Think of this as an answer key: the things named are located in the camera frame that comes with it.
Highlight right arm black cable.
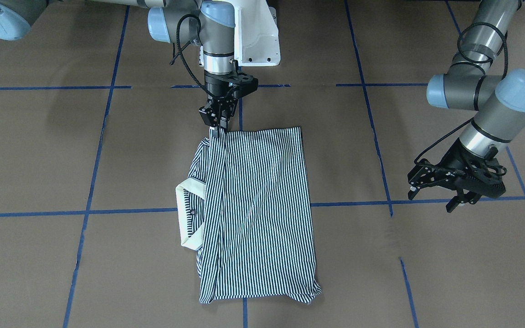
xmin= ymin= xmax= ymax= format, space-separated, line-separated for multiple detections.
xmin=169 ymin=13 xmax=211 ymax=103

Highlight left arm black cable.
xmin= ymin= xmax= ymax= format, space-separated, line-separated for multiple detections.
xmin=414 ymin=22 xmax=509 ymax=165

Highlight brown paper table cover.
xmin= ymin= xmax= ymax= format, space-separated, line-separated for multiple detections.
xmin=0 ymin=0 xmax=525 ymax=328

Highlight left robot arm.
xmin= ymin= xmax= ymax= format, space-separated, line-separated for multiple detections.
xmin=407 ymin=0 xmax=525 ymax=212

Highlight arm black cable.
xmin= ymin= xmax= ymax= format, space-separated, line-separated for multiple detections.
xmin=414 ymin=22 xmax=509 ymax=165
xmin=169 ymin=13 xmax=211 ymax=103

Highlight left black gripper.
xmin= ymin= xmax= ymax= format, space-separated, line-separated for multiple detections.
xmin=407 ymin=139 xmax=507 ymax=213

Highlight navy white striped polo shirt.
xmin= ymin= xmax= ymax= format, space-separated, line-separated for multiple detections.
xmin=175 ymin=127 xmax=322 ymax=304

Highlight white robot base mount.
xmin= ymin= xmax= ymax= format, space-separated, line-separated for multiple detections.
xmin=229 ymin=0 xmax=281 ymax=67

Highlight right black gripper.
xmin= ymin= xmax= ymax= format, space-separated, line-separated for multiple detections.
xmin=198 ymin=70 xmax=259 ymax=138

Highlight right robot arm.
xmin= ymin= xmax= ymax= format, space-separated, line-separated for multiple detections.
xmin=0 ymin=0 xmax=258 ymax=137

